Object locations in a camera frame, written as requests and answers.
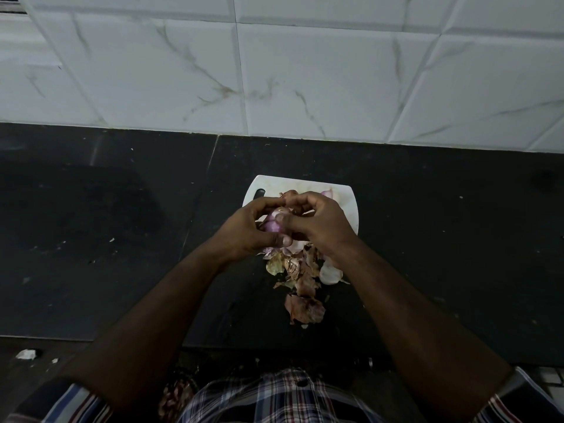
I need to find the person's left hand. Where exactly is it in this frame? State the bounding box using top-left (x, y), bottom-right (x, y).
top-left (211, 197), bottom-right (294, 266)

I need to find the person's right hand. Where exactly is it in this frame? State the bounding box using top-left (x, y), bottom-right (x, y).
top-left (275, 191), bottom-right (360, 261)

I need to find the person's right forearm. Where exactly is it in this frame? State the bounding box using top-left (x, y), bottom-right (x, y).
top-left (335, 240), bottom-right (515, 423)

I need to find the person's left forearm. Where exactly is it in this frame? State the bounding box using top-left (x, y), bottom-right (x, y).
top-left (57, 240), bottom-right (230, 423)

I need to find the pile of onion peels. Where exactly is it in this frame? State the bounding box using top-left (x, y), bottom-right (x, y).
top-left (260, 243), bottom-right (350, 326)

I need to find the white cutting board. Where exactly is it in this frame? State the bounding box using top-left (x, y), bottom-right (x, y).
top-left (242, 174), bottom-right (360, 237)

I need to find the plaid shirt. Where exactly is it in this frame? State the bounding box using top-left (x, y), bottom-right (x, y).
top-left (0, 366), bottom-right (564, 423)

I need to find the reddish patterned cloth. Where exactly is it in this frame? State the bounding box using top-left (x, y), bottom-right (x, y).
top-left (158, 370), bottom-right (200, 422)

